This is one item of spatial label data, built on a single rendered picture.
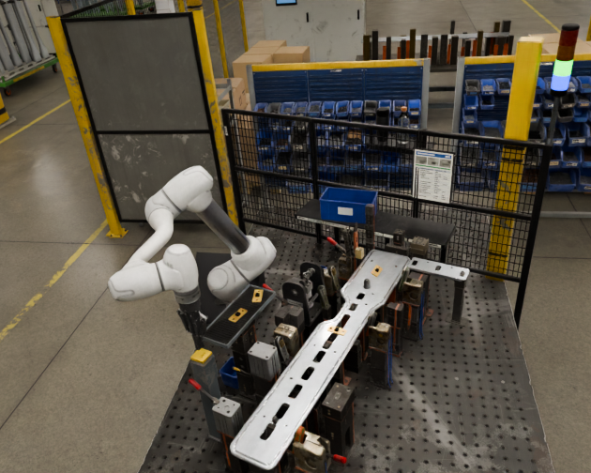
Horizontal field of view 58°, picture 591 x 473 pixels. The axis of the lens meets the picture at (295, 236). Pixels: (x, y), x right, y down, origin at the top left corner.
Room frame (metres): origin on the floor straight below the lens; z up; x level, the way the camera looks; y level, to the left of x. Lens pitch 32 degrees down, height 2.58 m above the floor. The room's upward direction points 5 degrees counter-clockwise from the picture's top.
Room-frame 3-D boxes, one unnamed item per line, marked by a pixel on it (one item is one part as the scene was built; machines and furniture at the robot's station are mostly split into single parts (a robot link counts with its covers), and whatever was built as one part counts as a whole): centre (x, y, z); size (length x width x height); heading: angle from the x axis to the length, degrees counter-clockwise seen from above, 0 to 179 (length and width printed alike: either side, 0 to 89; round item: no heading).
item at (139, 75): (4.39, 1.14, 1.00); 1.34 x 0.14 x 2.00; 78
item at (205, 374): (1.51, 0.40, 0.92); 0.08 x 0.08 x 0.44; 58
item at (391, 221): (2.62, -0.44, 1.01); 0.90 x 0.22 x 0.03; 58
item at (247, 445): (1.73, -0.14, 1.00); 1.38 x 0.22 x 0.02; 148
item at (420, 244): (2.31, -0.64, 0.88); 0.08 x 0.08 x 0.36; 58
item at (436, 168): (2.56, -0.76, 1.30); 0.23 x 0.02 x 0.31; 58
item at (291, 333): (1.69, 0.07, 0.89); 0.13 x 0.11 x 0.38; 58
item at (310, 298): (1.94, -0.02, 0.94); 0.18 x 0.13 x 0.49; 148
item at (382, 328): (1.71, -0.32, 0.87); 0.12 x 0.09 x 0.35; 58
